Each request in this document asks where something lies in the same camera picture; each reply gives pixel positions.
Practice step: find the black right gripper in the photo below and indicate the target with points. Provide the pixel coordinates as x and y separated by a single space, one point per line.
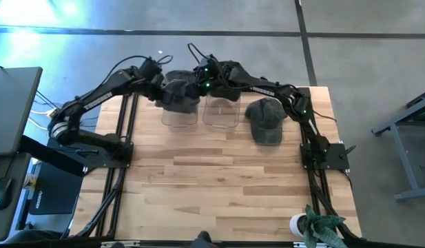
202 87

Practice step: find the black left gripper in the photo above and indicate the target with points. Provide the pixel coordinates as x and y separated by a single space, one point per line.
158 87

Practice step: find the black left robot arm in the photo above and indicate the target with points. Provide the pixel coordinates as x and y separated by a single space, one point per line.
95 101

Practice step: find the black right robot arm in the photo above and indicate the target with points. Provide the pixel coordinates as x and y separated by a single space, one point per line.
264 90

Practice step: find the clear plastic bin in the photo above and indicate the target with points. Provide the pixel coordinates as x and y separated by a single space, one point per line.
220 117
179 120

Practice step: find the yellow power connector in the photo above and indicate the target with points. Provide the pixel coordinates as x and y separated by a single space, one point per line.
53 112

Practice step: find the black desk beam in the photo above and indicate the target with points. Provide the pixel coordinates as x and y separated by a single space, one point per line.
53 160

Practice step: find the black computer case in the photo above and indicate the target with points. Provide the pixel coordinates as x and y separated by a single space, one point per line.
57 193

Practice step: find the dark grey monitor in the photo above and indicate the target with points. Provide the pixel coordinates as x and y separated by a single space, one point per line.
12 110

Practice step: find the person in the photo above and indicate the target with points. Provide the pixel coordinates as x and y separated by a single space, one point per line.
203 241

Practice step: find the white plant pot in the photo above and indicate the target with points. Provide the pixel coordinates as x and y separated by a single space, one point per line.
295 225

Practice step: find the black desk surface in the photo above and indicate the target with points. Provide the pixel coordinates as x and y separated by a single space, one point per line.
21 193

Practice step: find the green potted plant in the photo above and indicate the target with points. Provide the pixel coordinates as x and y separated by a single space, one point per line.
322 227

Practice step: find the black computer mouse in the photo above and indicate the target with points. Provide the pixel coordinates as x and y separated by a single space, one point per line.
1 193

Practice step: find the black aluminium table frame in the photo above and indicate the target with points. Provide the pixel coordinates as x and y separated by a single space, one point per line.
133 113

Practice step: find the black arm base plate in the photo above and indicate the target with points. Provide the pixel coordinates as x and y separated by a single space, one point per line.
95 163
336 162

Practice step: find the grey metal table frame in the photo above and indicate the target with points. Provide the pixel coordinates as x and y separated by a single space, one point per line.
403 162

